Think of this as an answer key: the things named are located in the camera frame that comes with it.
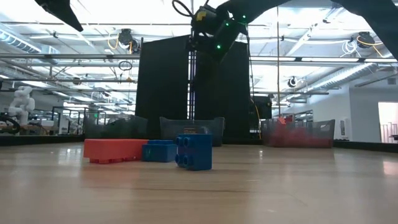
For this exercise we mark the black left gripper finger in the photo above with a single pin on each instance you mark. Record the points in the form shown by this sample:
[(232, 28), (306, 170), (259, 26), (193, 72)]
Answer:
[(63, 12)]

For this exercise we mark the long orange toy brick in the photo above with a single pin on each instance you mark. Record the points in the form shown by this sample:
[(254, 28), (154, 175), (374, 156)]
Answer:
[(115, 151), (284, 120)]

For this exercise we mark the small blue toy brick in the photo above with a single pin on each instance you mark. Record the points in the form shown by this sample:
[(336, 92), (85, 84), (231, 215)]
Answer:
[(158, 152), (196, 152)]

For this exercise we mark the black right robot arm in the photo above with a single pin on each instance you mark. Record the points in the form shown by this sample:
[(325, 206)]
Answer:
[(373, 18)]

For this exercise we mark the thin hanging pole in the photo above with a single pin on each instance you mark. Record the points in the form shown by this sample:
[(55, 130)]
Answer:
[(278, 77)]

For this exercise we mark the black folding partition screen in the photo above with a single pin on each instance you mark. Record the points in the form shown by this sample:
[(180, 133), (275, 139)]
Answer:
[(161, 87)]

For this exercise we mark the black equipment box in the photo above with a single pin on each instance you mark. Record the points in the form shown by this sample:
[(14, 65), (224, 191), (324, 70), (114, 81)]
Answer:
[(262, 107)]

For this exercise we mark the black hanging hook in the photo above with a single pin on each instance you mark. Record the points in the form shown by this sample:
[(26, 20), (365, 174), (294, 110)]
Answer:
[(291, 82)]

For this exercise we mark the grey plastic bin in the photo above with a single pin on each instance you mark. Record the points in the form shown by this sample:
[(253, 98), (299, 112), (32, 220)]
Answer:
[(93, 127), (311, 133), (189, 126)]

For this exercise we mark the black metal rack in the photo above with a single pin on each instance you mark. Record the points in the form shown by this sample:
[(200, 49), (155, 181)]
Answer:
[(79, 108)]

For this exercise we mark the white humanoid robot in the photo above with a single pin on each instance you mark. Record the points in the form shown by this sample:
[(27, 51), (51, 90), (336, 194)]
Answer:
[(21, 104)]

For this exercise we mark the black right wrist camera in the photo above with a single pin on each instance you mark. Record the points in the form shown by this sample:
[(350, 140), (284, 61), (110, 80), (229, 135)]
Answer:
[(205, 21)]

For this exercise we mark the white wall dispenser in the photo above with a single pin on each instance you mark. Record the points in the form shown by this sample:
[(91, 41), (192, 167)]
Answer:
[(345, 127)]

